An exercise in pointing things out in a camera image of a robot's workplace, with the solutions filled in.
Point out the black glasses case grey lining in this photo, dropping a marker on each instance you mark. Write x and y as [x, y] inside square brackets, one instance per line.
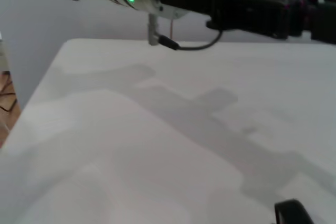
[282, 205]

